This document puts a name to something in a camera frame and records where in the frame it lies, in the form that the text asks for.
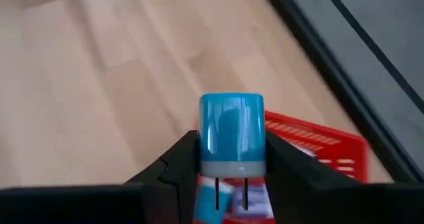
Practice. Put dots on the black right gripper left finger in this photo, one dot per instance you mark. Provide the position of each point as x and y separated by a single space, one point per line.
99 204

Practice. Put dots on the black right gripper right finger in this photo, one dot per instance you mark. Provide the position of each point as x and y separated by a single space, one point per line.
331 201

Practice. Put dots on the purple white charger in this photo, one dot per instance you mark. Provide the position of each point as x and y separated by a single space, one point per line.
256 197

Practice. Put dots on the small blue white charger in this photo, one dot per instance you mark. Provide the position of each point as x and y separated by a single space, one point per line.
207 204

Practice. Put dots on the blue round charger white ends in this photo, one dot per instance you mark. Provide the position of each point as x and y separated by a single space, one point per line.
232 134

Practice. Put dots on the red slotted plastic basket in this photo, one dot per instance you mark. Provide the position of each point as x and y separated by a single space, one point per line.
351 151

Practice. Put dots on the black table edge rail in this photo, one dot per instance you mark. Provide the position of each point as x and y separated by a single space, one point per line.
342 85

